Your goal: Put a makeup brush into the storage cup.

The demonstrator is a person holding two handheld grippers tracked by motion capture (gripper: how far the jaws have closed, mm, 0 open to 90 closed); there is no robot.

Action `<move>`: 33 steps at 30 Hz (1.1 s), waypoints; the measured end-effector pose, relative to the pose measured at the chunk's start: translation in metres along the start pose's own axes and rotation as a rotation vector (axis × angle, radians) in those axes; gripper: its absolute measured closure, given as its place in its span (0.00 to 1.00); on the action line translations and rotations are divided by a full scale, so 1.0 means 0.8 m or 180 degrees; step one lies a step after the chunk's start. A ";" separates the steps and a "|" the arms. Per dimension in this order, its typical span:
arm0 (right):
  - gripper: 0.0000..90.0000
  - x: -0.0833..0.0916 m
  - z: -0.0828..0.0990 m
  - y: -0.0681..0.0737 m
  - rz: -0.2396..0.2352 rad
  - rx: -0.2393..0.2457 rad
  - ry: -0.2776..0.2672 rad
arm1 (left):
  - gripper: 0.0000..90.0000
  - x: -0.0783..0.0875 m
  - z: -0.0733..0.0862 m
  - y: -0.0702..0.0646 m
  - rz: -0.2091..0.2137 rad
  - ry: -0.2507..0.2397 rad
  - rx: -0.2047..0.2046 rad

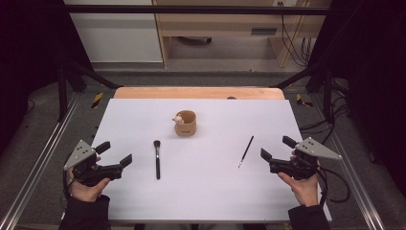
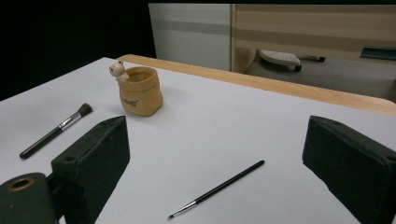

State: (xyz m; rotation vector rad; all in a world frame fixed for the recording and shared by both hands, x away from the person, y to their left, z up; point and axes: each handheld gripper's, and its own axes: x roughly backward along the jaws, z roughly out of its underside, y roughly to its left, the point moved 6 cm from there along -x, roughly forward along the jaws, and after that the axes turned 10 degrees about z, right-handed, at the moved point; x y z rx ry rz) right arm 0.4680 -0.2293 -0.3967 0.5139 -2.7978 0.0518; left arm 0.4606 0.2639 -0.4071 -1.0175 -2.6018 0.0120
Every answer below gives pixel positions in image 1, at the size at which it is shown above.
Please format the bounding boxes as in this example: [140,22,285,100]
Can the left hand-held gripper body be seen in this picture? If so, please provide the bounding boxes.
[63,139,124,188]

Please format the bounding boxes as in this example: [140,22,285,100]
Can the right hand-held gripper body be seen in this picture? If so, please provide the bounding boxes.
[268,136,343,181]

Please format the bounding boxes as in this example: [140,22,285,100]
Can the thick black makeup brush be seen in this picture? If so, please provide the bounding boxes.
[152,139,162,180]

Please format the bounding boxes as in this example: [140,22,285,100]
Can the wooden cup with animal figure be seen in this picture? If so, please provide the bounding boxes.
[172,109,198,138]

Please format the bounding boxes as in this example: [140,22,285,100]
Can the person's left hand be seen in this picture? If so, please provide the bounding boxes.
[67,155,111,203]

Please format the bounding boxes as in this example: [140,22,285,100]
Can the person's right hand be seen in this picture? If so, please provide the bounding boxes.
[277,152,321,208]

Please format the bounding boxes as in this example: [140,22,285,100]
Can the white table board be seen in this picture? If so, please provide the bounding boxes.
[60,98,333,223]

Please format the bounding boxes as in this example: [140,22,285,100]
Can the black curtain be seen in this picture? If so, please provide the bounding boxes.
[307,0,406,196]
[0,0,94,154]

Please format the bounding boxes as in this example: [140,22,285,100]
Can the white cabinet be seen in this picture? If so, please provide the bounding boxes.
[63,0,164,64]

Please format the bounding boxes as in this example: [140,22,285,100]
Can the grey desk label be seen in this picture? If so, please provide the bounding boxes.
[250,28,278,36]

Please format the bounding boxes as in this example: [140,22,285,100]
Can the light wooden desk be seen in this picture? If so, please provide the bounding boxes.
[152,0,331,69]

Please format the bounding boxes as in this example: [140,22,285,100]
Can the left hand-held gripper cable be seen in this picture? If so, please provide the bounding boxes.
[62,152,77,201]

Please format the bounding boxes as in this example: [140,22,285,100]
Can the hand-held gripper cable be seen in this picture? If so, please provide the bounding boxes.
[315,165,351,209]
[62,152,77,201]

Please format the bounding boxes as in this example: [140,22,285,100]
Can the black floor cables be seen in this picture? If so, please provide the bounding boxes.
[300,80,352,145]

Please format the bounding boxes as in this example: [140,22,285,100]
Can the aluminium floor rail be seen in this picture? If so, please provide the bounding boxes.
[310,95,386,230]
[0,92,80,230]

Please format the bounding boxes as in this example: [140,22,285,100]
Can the right hand-held gripper cable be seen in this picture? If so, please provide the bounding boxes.
[315,165,351,209]

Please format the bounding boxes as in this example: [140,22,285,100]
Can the black metal stand frame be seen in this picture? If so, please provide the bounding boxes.
[271,60,336,124]
[56,60,124,123]

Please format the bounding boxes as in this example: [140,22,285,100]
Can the hanging black desk cables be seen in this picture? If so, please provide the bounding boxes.
[277,1,315,67]

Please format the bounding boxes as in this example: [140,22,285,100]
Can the black horizontal frame bar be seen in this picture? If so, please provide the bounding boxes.
[61,4,331,16]

